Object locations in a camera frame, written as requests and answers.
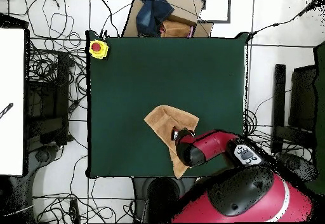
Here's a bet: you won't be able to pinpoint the black equipment stand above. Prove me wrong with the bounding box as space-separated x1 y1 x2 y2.
25 51 70 148

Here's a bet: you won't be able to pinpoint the brown cardboard box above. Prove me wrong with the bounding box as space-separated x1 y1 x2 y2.
121 0 214 38

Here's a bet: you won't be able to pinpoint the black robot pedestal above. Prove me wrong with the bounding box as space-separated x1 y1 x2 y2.
131 176 197 223

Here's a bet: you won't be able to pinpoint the black striped rod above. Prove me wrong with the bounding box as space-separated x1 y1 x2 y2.
0 102 14 119

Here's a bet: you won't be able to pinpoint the folded brown towel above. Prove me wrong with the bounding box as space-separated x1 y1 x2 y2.
161 20 192 38

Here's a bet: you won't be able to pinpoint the thick black cable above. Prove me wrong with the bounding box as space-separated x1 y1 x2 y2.
247 0 325 41

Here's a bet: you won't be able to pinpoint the blue denim jeans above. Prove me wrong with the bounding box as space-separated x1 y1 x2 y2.
135 0 175 37

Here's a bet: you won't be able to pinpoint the black caster base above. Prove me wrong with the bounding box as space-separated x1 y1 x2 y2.
276 152 319 184
27 145 60 179

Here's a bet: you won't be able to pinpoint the yellow emergency stop button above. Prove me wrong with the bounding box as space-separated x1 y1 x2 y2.
88 39 109 60

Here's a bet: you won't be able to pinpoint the green cloth covered furniture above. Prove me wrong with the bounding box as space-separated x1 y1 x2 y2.
301 41 325 195

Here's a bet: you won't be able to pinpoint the dark green table cloth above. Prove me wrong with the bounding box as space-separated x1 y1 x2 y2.
85 30 249 180

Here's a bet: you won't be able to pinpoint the white panel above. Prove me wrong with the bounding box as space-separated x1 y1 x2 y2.
0 27 25 176

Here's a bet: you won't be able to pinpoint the tan terry towel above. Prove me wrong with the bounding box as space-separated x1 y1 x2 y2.
143 104 200 180

